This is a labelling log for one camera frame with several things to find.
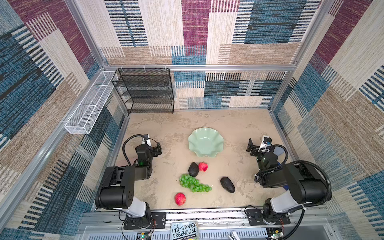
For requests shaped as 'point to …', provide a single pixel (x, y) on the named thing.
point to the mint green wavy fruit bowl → (205, 141)
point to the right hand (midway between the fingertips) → (258, 140)
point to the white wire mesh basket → (87, 113)
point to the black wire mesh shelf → (145, 90)
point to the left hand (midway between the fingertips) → (150, 141)
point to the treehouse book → (184, 230)
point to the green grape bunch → (193, 184)
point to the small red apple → (203, 166)
